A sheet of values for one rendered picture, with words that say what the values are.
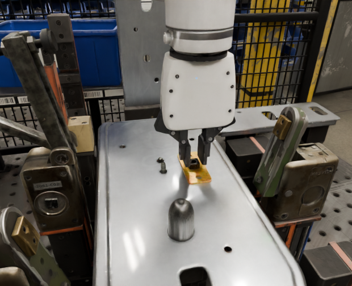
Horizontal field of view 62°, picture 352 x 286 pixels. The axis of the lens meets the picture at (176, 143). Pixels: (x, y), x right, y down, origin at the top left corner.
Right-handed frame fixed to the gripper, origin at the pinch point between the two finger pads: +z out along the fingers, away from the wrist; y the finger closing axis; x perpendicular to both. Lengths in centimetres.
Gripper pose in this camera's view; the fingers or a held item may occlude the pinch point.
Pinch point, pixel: (194, 150)
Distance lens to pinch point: 45.7
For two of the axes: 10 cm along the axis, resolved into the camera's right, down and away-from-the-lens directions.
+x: -2.1, -5.0, 8.4
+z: 0.0, 8.6, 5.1
